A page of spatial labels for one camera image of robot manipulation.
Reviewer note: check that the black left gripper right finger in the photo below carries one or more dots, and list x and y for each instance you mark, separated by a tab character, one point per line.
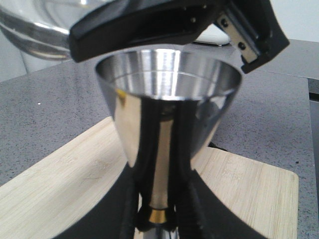
201	215

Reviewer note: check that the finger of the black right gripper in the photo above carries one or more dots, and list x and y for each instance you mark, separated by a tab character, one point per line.
123	24

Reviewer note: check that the clear glass beaker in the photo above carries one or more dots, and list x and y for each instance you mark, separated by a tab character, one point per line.
41	28

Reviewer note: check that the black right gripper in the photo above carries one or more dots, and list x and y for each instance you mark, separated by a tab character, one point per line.
253	28

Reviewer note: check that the light wooden cutting board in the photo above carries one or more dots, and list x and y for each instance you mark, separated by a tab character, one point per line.
60	189

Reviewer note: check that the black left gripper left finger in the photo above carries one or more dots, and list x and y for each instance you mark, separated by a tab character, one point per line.
113	217

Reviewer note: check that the steel double jigger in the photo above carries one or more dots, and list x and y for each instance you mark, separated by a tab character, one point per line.
166	106

